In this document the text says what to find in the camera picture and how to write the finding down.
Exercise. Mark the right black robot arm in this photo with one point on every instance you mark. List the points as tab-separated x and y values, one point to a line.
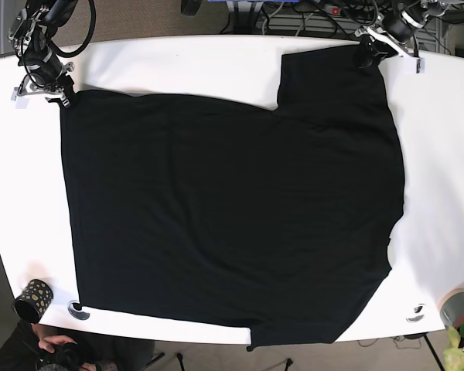
31	36

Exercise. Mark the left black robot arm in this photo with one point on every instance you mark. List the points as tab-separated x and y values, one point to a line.
445	11

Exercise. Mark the left table cable grommet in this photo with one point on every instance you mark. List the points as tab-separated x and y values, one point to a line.
76	310

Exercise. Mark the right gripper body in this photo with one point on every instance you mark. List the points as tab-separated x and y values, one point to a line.
45	79

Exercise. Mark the grey tape roll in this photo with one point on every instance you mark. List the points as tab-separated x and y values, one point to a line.
451	308

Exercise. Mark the black gold-dotted cup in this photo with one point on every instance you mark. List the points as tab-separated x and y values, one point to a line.
33	301

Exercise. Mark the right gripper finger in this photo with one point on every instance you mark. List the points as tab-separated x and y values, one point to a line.
68	99

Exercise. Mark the table cable grommet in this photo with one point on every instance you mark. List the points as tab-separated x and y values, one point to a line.
76	310
416	313

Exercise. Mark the black T-shirt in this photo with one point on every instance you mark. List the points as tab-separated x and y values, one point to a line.
206	210

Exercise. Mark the right table cable grommet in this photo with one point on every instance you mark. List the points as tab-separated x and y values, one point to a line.
416	313

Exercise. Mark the black camera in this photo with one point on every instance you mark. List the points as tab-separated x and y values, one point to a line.
69	356

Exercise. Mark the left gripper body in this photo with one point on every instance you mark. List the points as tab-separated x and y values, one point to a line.
396	36

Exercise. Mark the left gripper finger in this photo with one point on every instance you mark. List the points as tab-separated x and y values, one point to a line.
367	54

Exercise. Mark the person's hand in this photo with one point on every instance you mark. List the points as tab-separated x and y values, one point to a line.
48	338

